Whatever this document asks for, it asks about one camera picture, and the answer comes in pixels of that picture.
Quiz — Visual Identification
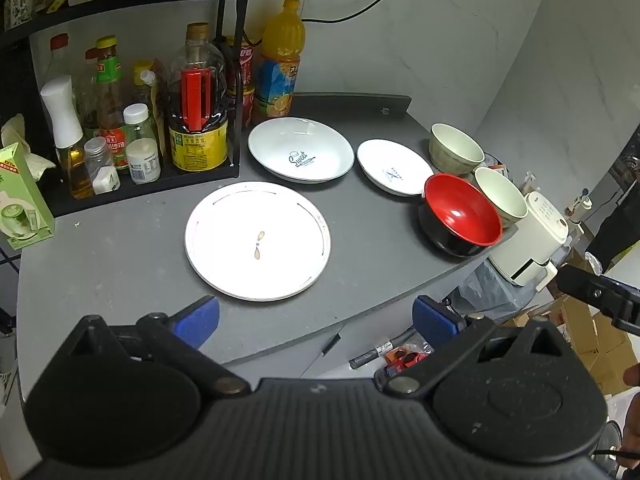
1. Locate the red and black bowl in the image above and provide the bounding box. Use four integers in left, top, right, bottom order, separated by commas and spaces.
418, 174, 503, 258

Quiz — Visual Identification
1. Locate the large white plate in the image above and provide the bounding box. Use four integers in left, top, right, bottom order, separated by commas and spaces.
184, 181, 331, 302

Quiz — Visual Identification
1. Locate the cream speckled bowl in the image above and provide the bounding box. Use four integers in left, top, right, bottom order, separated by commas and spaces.
474, 167, 528, 229
428, 122, 485, 176

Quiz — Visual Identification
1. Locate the white Bakery small plate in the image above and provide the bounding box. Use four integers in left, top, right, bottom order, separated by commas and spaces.
357, 139, 434, 197

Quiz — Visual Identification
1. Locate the white Sweet bakery deep plate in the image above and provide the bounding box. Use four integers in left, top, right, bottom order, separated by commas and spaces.
247, 117, 355, 184

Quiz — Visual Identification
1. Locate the cardboard box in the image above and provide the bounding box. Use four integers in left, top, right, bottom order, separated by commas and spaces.
549, 280, 639, 396

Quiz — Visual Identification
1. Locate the white rice cooker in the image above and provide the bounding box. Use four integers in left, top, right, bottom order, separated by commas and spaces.
489, 191, 568, 292

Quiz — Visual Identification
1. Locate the clear spice shaker jar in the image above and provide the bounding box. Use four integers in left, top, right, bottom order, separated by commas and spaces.
84, 136, 120, 195

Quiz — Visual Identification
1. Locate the small white cap jar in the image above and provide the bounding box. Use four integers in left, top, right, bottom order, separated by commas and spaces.
124, 103, 160, 184

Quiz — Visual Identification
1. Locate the green tissue box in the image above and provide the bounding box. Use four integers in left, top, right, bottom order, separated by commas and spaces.
0, 143, 55, 250

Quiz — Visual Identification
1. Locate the large cooking oil bottle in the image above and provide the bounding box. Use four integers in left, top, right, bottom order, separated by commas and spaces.
168, 22, 229, 172

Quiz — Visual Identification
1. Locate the green label sauce bottle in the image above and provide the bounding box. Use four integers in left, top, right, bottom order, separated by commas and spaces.
96, 35, 128, 171

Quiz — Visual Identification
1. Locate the white cap oil sprayer bottle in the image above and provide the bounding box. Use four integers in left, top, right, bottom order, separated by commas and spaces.
40, 75, 94, 200

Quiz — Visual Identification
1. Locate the red soda can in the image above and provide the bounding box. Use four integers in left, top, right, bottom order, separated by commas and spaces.
227, 39, 255, 129

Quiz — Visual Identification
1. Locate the orange juice bottle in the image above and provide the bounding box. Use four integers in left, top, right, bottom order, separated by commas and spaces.
254, 0, 306, 122

